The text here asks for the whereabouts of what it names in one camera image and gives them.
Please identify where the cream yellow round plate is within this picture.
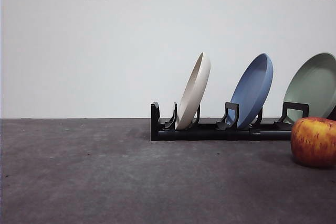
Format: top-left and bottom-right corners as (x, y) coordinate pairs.
(175, 51), (212, 131)

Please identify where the red yellow apple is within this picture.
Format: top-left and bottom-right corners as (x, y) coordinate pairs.
(290, 116), (336, 168)

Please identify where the black plate rack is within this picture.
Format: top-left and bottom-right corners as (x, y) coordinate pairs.
(150, 101), (336, 142)

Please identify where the blue round plate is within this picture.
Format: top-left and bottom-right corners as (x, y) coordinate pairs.
(226, 53), (274, 129)

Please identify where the green round plate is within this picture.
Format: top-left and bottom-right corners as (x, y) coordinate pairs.
(282, 52), (336, 126)

